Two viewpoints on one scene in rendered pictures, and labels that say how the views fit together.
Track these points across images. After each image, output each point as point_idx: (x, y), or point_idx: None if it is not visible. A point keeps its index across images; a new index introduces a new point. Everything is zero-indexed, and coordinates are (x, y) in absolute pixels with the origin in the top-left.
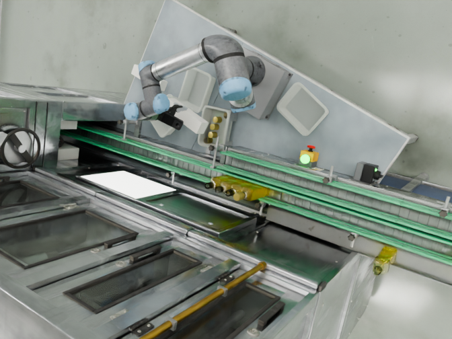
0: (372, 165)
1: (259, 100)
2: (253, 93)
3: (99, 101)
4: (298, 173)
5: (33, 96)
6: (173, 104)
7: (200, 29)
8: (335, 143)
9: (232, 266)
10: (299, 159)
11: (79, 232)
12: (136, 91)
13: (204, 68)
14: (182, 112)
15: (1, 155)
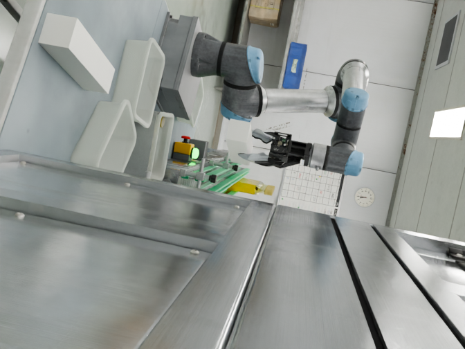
0: (200, 140)
1: (194, 94)
2: (193, 84)
3: (39, 173)
4: (219, 170)
5: (342, 227)
6: (263, 132)
7: None
8: (183, 127)
9: None
10: (189, 156)
11: None
12: (30, 97)
13: (133, 37)
14: (250, 140)
15: None
